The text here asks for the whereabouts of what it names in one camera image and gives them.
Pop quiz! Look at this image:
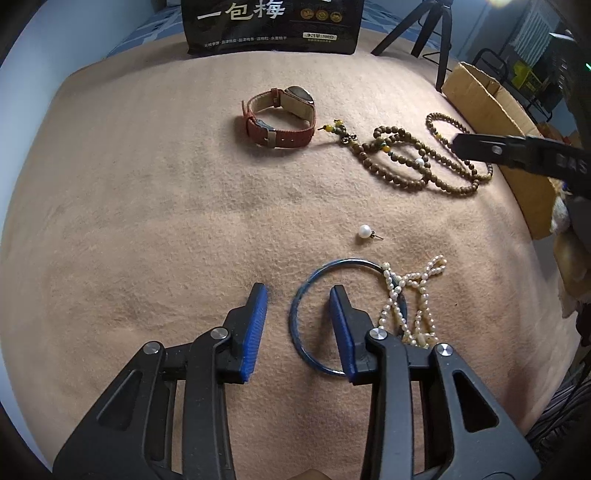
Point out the brown wooden bead necklace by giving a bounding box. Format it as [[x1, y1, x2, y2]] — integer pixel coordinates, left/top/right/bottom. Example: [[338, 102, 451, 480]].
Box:
[[316, 112, 495, 197]]

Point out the blue bangle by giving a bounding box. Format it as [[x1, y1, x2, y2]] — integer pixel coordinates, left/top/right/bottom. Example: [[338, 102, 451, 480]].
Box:
[[290, 258, 409, 377]]

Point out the black shoe rack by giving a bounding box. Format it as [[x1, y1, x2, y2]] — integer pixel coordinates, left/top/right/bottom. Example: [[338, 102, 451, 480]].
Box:
[[471, 46, 555, 121]]

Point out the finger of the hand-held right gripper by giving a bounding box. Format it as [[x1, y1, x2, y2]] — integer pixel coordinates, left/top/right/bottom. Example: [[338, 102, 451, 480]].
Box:
[[451, 132, 555, 176]]

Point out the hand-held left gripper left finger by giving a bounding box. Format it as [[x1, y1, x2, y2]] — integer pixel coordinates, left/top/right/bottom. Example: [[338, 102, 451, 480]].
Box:
[[53, 281, 269, 480]]

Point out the cardboard box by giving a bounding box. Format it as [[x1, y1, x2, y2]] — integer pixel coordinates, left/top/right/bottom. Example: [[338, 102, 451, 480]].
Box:
[[441, 61, 575, 241]]

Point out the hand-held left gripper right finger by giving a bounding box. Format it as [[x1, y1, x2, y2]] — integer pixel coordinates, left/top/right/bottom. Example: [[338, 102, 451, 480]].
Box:
[[328, 285, 541, 480]]

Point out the black snack bag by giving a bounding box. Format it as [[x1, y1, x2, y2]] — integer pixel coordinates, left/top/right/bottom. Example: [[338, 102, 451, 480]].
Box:
[[181, 0, 362, 58]]

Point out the white pearl necklace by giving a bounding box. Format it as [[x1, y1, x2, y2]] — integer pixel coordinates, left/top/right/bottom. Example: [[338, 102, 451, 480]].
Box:
[[378, 255, 448, 349]]

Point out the yellow box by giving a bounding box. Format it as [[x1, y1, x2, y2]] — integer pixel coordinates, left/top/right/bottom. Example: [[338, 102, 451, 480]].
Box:
[[512, 62, 543, 90]]

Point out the red strap wristwatch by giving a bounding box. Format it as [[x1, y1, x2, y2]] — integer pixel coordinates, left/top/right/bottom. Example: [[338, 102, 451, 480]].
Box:
[[241, 86, 317, 149]]

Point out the blue patterned bedsheet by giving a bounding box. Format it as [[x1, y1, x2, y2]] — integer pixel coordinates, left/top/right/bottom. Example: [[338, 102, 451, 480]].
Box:
[[106, 9, 186, 58]]

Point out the dark striped fabric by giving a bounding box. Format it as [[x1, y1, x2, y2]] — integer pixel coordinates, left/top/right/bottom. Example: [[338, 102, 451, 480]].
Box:
[[526, 364, 591, 457]]

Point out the striped towel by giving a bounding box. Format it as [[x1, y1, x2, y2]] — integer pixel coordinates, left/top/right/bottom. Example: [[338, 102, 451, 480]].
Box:
[[508, 9, 555, 61]]

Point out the black tripod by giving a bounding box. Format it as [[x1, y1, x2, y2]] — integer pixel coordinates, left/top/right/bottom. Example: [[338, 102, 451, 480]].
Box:
[[370, 0, 455, 92]]

